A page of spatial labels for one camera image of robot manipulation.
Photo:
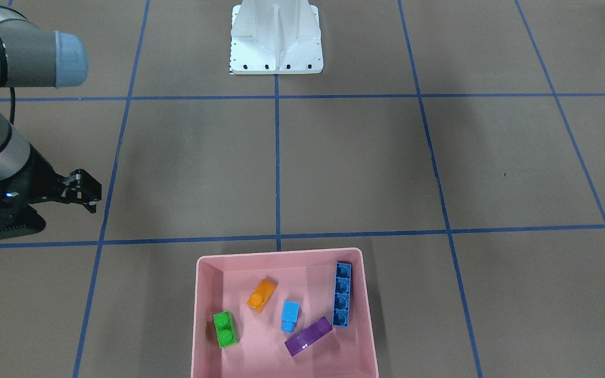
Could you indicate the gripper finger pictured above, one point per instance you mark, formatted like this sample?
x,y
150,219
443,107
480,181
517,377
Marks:
x,y
82,188

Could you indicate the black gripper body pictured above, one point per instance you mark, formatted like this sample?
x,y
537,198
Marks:
x,y
38,182

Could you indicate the green toy block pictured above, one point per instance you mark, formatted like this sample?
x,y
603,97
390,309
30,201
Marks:
x,y
225,329

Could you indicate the orange toy block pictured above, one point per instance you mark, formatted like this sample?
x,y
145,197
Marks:
x,y
261,295

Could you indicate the small blue toy block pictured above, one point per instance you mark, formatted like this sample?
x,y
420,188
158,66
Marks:
x,y
289,316

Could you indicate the purple toy block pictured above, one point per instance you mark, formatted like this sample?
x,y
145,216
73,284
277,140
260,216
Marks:
x,y
308,336

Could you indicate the long blue toy block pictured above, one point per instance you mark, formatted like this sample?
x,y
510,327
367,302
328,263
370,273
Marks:
x,y
342,294

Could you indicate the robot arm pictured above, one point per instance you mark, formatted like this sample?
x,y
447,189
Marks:
x,y
31,57

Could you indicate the pink plastic box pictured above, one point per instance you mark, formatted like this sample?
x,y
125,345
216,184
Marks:
x,y
224,283

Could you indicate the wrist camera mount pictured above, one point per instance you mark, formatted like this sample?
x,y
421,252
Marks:
x,y
3,223

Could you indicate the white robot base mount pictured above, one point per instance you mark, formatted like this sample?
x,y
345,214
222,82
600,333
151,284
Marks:
x,y
275,38

